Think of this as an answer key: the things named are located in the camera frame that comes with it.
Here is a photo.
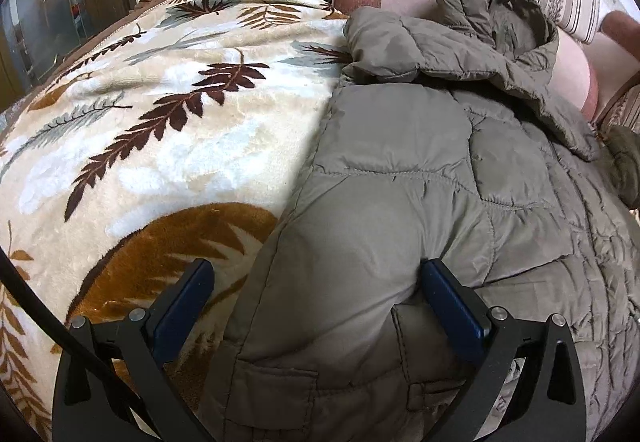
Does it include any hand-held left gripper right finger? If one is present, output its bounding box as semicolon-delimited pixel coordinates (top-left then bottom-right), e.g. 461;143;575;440
422;258;587;442

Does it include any glass panel door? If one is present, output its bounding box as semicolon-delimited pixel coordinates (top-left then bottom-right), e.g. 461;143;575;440
0;0;138;115

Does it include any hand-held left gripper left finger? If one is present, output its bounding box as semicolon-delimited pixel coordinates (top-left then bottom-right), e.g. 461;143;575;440
52;258;216;442

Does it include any leaf print fleece blanket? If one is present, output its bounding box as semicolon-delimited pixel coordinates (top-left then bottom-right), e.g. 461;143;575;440
0;0;351;438

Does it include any olive quilted puffer jacket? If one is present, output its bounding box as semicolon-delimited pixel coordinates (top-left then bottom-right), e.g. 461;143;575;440
197;0;640;442

